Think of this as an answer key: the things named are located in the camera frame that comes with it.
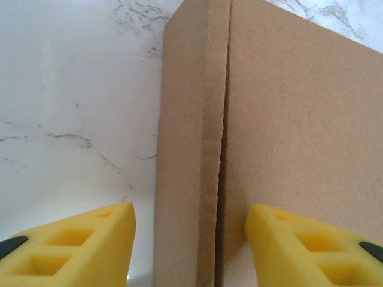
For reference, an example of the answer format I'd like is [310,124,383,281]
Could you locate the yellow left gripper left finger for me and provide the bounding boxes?
[0,201,137,287]

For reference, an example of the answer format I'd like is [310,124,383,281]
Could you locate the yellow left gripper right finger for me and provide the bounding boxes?
[244,203,383,287]

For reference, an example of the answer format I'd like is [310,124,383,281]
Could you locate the brown cardboard box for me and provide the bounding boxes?
[153,0,383,287]

